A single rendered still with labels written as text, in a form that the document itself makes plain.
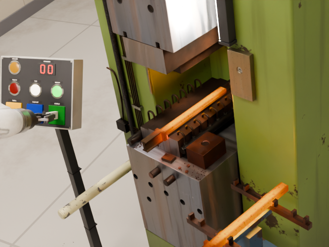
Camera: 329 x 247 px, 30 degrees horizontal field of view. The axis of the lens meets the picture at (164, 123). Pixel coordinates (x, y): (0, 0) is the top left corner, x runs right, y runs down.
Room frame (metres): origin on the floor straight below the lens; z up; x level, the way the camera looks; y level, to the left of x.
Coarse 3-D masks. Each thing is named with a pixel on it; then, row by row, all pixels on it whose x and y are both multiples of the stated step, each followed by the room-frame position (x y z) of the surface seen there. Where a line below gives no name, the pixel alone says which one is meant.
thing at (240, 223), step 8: (280, 184) 1.50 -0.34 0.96; (272, 192) 1.47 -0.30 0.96; (280, 192) 1.46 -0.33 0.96; (264, 200) 1.44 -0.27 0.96; (272, 200) 1.44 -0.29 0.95; (256, 208) 1.41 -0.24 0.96; (264, 208) 1.42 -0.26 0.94; (240, 216) 1.39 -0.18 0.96; (248, 216) 1.38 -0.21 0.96; (256, 216) 1.39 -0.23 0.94; (232, 224) 1.36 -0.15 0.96; (240, 224) 1.35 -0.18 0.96; (224, 232) 1.33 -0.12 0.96; (232, 232) 1.33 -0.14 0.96; (216, 240) 1.31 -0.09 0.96; (224, 240) 1.31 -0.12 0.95
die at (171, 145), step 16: (208, 80) 2.18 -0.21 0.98; (224, 80) 2.15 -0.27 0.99; (192, 96) 2.09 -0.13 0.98; (224, 96) 2.03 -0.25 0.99; (176, 112) 1.97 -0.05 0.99; (208, 112) 1.93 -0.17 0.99; (144, 128) 1.92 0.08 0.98; (160, 128) 1.87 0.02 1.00; (176, 128) 1.85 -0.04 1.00; (160, 144) 1.86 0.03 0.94; (176, 144) 1.79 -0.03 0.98
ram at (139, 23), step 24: (120, 0) 1.92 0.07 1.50; (144, 0) 1.82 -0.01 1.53; (168, 0) 1.75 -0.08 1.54; (192, 0) 1.82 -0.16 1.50; (120, 24) 1.93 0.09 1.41; (144, 24) 1.84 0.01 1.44; (168, 24) 1.75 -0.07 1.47; (192, 24) 1.81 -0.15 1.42; (216, 24) 1.88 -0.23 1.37; (168, 48) 1.76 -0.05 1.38
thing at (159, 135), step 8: (224, 88) 2.06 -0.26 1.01; (208, 96) 2.02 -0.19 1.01; (216, 96) 2.02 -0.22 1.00; (200, 104) 1.97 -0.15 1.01; (184, 112) 1.94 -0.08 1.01; (192, 112) 1.93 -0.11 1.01; (176, 120) 1.89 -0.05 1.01; (184, 120) 1.90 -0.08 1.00; (168, 128) 1.85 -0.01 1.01; (152, 136) 1.80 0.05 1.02; (160, 136) 1.83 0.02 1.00; (144, 144) 1.78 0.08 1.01; (152, 144) 1.80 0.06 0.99
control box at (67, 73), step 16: (32, 64) 2.22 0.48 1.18; (48, 64) 2.18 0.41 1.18; (64, 64) 2.16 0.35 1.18; (80, 64) 2.19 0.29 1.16; (0, 80) 2.25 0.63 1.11; (16, 80) 2.22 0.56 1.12; (32, 80) 2.19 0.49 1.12; (48, 80) 2.16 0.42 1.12; (64, 80) 2.13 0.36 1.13; (80, 80) 2.16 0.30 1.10; (0, 96) 2.22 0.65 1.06; (16, 96) 2.19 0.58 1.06; (32, 96) 2.16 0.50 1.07; (48, 96) 2.13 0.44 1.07; (64, 96) 2.10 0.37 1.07; (80, 96) 2.13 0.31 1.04; (80, 112) 2.11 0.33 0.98; (64, 128) 2.04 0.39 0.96
